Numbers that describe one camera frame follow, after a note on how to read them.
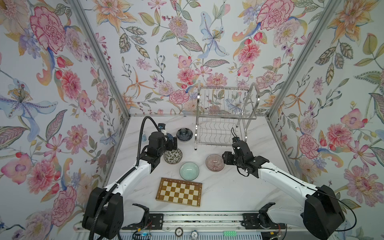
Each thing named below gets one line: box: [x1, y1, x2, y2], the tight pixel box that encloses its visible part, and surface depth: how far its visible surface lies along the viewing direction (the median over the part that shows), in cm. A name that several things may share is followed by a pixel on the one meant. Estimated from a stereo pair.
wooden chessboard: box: [155, 177, 203, 208], surface depth 82 cm
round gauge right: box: [190, 230, 199, 240], surface depth 68 cm
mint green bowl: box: [179, 161, 200, 181], surface depth 90 cm
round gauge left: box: [175, 227, 184, 237], surface depth 73 cm
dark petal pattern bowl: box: [176, 127, 193, 143], surface depth 108 cm
